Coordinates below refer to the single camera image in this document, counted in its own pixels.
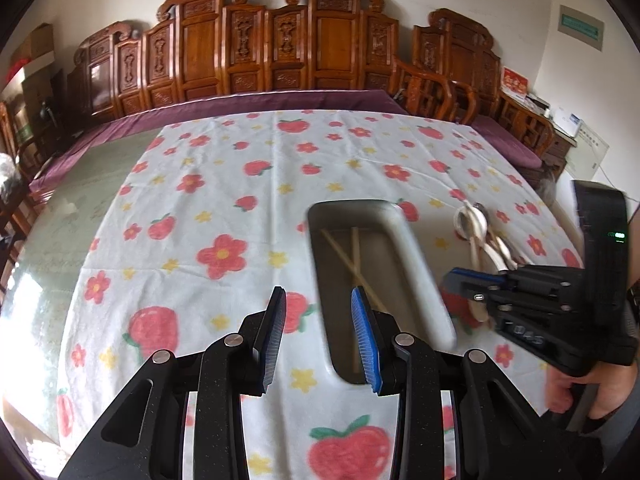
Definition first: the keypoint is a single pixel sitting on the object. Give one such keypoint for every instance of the wooden side table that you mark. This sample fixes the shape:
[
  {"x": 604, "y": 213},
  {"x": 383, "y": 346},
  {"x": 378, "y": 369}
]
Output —
[{"x": 555, "y": 156}]

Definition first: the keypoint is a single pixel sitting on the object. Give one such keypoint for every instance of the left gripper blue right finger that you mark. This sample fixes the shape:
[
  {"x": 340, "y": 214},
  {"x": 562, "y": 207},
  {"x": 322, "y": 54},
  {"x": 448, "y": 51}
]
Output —
[{"x": 363, "y": 321}]

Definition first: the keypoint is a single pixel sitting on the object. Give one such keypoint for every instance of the glass coffee table top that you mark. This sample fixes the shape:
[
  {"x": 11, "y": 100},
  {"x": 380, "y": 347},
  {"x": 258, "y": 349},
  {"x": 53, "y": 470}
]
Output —
[{"x": 42, "y": 284}]

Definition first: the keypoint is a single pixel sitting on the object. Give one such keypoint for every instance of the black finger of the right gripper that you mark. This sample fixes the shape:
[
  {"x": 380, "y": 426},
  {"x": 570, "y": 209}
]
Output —
[{"x": 455, "y": 302}]

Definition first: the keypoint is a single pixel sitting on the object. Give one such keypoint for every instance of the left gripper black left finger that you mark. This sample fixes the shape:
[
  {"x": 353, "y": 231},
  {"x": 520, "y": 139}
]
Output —
[{"x": 267, "y": 341}]

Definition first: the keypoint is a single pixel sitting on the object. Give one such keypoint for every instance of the grey wall electrical panel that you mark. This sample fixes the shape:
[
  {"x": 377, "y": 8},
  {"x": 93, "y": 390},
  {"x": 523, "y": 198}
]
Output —
[{"x": 581, "y": 26}]

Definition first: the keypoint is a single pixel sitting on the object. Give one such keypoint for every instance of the white wall distribution box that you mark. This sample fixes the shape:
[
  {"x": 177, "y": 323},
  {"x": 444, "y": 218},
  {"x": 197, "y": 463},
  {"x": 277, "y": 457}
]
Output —
[{"x": 584, "y": 159}]

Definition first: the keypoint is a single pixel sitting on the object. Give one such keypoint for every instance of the rectangular metal tray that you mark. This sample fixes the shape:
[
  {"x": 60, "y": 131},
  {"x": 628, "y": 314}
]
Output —
[{"x": 392, "y": 262}]

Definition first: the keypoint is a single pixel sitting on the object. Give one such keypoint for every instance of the white plastic ladle spoon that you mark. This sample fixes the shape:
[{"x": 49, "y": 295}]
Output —
[{"x": 489, "y": 252}]

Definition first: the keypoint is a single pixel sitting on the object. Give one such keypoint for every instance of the white telephone device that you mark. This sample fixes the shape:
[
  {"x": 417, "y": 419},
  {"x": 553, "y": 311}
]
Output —
[{"x": 568, "y": 123}]

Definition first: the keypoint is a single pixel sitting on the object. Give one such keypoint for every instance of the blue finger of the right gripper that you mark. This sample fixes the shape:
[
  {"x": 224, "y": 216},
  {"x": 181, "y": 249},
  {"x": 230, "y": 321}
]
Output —
[{"x": 459, "y": 277}]

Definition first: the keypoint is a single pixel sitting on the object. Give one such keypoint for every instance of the stainless steel spoon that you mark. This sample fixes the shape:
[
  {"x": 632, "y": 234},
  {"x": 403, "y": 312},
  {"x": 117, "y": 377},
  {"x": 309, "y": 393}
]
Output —
[{"x": 511, "y": 260}]

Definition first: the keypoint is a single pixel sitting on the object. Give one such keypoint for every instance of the carved wooden sofa bench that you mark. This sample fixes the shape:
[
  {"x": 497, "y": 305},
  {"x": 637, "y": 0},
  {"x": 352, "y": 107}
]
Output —
[{"x": 204, "y": 48}]

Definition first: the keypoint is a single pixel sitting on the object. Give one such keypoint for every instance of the strawberry flower print tablecloth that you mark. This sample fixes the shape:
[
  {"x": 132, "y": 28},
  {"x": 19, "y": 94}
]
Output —
[{"x": 213, "y": 215}]

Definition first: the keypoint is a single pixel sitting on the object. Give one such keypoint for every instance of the wooden chopstick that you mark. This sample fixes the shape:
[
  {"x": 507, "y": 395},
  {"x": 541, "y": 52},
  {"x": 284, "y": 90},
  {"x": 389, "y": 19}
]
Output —
[
  {"x": 355, "y": 245},
  {"x": 347, "y": 261}
]

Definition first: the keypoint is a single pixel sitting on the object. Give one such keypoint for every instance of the red desk calendar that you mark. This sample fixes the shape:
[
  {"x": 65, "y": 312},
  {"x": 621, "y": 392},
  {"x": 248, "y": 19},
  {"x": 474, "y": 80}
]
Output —
[{"x": 513, "y": 83}]

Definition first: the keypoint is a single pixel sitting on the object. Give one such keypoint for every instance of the dark storage cabinet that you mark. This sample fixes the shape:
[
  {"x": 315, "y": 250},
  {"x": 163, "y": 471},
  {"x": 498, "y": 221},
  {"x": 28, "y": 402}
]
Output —
[{"x": 30, "y": 124}]

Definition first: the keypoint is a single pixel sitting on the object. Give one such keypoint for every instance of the purple sofa cushion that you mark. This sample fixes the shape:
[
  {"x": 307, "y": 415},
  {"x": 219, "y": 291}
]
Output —
[{"x": 377, "y": 101}]

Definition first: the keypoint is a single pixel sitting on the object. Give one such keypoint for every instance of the cardboard box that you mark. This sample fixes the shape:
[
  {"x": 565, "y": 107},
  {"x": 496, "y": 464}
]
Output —
[{"x": 39, "y": 42}]

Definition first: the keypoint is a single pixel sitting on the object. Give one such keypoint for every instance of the purple armchair cushion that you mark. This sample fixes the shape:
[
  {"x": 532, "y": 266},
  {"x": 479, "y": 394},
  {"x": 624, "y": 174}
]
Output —
[{"x": 506, "y": 143}]

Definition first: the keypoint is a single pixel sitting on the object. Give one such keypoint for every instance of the carved wooden armchair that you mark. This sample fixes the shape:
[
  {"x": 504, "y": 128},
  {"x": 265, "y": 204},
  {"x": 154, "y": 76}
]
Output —
[{"x": 462, "y": 50}]

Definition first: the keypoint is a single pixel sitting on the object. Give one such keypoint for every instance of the dark wooden chair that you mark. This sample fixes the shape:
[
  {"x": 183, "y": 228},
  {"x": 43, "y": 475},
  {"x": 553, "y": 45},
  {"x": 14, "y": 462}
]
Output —
[{"x": 14, "y": 224}]

